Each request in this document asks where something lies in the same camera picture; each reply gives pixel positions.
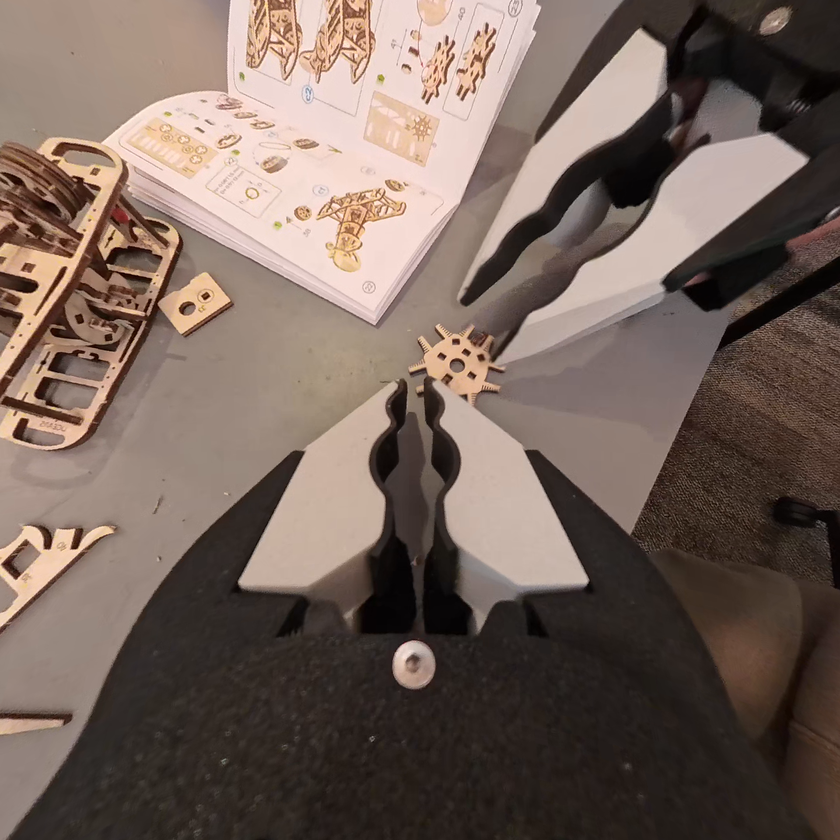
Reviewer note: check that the open instruction booklet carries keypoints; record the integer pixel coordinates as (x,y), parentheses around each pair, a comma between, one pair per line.
(341,157)

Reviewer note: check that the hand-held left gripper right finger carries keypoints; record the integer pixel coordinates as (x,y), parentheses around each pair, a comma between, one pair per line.
(505,525)

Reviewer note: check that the person's beige trouser leg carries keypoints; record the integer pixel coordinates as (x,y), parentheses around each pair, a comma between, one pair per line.
(787,656)

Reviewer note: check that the black chair caster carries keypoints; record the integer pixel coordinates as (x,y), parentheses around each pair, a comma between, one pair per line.
(797,510)

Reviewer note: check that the wooden offcut sheet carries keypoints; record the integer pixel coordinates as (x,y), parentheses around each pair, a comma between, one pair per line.
(49,558)

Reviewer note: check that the wooden biplane model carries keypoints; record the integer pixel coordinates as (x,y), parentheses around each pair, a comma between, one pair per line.
(59,430)

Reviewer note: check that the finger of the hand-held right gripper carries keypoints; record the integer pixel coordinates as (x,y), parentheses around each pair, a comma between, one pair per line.
(623,282)
(590,131)

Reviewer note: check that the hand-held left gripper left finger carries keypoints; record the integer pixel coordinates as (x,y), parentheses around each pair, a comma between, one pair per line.
(328,512)

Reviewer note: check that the grey desk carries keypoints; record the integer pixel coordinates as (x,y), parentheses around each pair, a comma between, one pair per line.
(262,426)

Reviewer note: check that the small square wooden piece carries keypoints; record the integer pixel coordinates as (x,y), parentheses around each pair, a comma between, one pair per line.
(197,285)

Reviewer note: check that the thin wooden offcut strip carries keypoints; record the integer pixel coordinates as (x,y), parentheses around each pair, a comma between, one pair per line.
(26,725)

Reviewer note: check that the small wooden gear piece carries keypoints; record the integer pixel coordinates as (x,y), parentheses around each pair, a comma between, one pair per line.
(441,354)

